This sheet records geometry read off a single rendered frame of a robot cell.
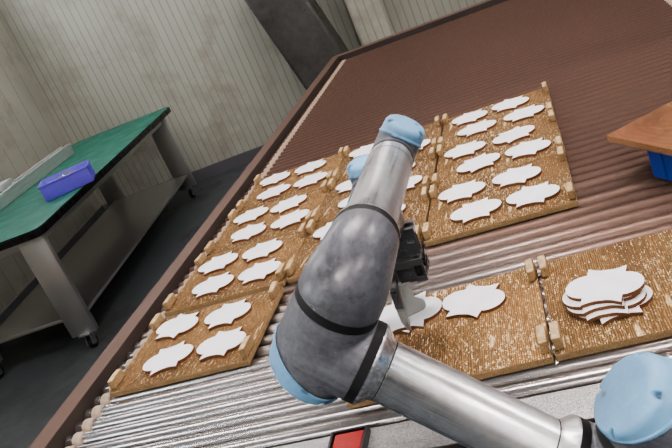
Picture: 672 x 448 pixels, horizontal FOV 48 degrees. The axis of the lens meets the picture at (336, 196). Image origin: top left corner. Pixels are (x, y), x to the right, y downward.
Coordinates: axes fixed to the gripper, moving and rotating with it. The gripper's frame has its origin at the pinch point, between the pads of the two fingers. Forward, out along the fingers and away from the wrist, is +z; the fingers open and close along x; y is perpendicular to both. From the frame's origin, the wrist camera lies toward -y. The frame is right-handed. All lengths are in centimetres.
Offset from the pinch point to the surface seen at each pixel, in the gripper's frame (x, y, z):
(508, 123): 123, 26, 12
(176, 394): 6, -63, 14
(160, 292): 63, -91, 15
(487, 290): 12.2, 15.7, 6.6
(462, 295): 12.8, 10.0, 7.0
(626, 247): 16.6, 46.2, 5.9
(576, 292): -1.5, 33.8, 2.4
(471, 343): -5.3, 11.7, 6.8
